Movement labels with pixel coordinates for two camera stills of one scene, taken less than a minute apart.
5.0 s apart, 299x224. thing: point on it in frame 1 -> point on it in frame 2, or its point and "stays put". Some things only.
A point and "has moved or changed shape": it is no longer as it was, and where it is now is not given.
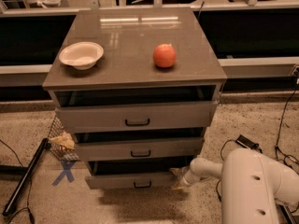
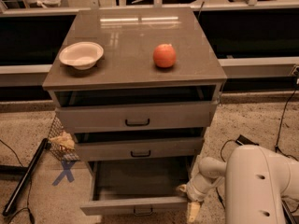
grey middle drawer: x=139 y=148 stays put
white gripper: x=188 y=180 -> x=195 y=192
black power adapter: x=246 y=142 stays put
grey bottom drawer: x=133 y=175 has moved or changed shape
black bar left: x=44 y=146 stays put
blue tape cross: x=66 y=166 stays put
